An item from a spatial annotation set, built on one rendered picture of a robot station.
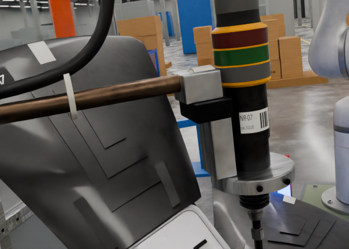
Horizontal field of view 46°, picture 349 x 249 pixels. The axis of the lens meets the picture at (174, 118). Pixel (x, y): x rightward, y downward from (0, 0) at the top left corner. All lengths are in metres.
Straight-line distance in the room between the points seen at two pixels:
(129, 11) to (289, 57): 4.74
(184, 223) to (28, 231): 0.94
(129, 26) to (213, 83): 8.12
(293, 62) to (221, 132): 7.65
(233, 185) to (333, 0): 0.70
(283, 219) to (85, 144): 0.29
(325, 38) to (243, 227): 0.59
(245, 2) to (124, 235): 0.20
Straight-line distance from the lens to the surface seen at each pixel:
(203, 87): 0.31
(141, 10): 10.92
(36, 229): 1.28
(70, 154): 0.36
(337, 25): 1.00
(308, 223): 0.55
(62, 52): 0.44
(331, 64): 1.01
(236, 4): 0.32
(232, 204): 0.57
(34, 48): 0.44
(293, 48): 7.93
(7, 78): 0.41
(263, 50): 0.32
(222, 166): 0.33
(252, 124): 0.33
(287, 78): 7.98
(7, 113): 0.30
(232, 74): 0.32
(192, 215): 0.34
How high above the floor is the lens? 1.43
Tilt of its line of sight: 13 degrees down
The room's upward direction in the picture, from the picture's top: 8 degrees counter-clockwise
